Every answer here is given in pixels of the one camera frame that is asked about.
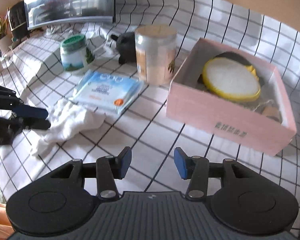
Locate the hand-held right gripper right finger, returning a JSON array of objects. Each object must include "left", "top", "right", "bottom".
[{"left": 174, "top": 147, "right": 253, "bottom": 201}]

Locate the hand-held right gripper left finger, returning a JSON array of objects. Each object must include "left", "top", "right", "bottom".
[{"left": 49, "top": 146, "right": 132, "bottom": 201}]

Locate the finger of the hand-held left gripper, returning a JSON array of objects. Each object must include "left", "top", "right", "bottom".
[
  {"left": 0, "top": 114, "right": 52, "bottom": 147},
  {"left": 0, "top": 81, "right": 49, "bottom": 120}
]

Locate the white cotton glove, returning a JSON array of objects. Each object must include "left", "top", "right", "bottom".
[
  {"left": 31, "top": 127, "right": 73, "bottom": 156},
  {"left": 47, "top": 100, "right": 107, "bottom": 140}
]

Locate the pink cardboard box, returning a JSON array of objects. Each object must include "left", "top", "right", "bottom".
[{"left": 166, "top": 37, "right": 297, "bottom": 157}]

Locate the glittery yellow-edged sponge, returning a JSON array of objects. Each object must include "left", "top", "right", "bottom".
[{"left": 202, "top": 57, "right": 262, "bottom": 102}]

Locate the brown tape roll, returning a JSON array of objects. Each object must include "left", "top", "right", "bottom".
[{"left": 261, "top": 105, "right": 282, "bottom": 122}]

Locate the black mesh pouch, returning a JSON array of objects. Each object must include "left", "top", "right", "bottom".
[{"left": 197, "top": 52, "right": 265, "bottom": 85}]

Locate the black grid white tablecloth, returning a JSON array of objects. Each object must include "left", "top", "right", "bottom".
[{"left": 0, "top": 0, "right": 300, "bottom": 230}]

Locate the green-lid glass jar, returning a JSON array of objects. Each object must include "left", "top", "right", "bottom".
[{"left": 59, "top": 34, "right": 96, "bottom": 73}]

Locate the small white plant pot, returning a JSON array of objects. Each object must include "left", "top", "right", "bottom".
[{"left": 0, "top": 34, "right": 12, "bottom": 52}]

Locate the blue wet wipes packet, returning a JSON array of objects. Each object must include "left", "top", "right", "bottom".
[{"left": 71, "top": 69, "right": 144, "bottom": 114}]

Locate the black speaker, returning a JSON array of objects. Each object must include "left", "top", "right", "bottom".
[{"left": 9, "top": 1, "right": 30, "bottom": 38}]

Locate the green-leaf plant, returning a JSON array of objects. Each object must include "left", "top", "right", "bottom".
[{"left": 0, "top": 11, "right": 10, "bottom": 39}]

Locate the clear plastic jar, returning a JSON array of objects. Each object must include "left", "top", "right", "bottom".
[{"left": 134, "top": 25, "right": 178, "bottom": 85}]

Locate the black cat plush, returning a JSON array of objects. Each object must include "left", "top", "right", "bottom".
[{"left": 111, "top": 32, "right": 138, "bottom": 64}]

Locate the computer monitor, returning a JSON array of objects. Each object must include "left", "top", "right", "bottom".
[{"left": 23, "top": 0, "right": 115, "bottom": 30}]

